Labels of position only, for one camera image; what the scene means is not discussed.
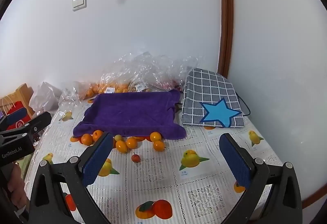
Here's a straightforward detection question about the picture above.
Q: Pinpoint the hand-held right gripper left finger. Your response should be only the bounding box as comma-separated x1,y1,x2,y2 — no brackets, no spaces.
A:
29,132,114,224

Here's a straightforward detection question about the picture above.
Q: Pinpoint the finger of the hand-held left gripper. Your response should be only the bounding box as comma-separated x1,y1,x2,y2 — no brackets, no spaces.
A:
0,108,29,127
0,111,52,141

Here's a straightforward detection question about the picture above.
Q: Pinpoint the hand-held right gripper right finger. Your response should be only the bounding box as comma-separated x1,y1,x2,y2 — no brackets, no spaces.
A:
219,133,302,224

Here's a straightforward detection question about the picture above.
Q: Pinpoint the row of oranges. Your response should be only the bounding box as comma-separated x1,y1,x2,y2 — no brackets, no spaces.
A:
70,130,166,154

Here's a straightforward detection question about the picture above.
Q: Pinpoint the purple towel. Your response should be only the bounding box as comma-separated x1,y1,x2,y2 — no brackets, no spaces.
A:
73,89,187,141

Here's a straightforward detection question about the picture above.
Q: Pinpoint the clear bag of red fruits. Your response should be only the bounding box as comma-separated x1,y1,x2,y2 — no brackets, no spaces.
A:
163,56,205,91

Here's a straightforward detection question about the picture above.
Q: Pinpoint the person's left hand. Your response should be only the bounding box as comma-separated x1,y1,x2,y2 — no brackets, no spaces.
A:
8,163,29,212

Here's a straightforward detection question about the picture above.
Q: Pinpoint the red paper bag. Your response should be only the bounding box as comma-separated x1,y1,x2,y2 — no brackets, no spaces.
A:
6,101,32,130

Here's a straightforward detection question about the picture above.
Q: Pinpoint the white plastic bag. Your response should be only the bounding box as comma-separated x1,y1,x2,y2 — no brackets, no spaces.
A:
29,81,63,112

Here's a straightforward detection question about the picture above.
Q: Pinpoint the empty clear plastic bag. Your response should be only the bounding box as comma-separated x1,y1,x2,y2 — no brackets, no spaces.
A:
60,82,83,113

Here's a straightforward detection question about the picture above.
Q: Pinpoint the fruit-print tablecloth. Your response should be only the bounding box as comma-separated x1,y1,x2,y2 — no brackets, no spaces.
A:
24,91,284,224

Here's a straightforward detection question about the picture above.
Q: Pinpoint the clear bag of oranges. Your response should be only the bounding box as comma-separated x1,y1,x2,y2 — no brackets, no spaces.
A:
77,71,131,100

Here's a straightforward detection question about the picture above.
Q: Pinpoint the grey checked cushion blue star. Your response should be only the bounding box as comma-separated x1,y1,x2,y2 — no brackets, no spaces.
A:
180,68,245,128

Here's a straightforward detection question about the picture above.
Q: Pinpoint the crumpled clear plastic bag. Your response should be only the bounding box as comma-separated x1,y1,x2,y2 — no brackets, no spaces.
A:
126,51,169,93

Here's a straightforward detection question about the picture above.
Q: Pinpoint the black cable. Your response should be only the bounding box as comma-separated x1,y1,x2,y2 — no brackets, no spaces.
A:
236,93,251,117

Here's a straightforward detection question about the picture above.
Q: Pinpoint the white light switch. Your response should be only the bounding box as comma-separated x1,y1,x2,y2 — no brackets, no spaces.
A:
72,0,87,12

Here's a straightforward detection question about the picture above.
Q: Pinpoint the brown wooden door frame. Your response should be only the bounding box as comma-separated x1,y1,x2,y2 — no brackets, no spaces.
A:
217,0,234,79

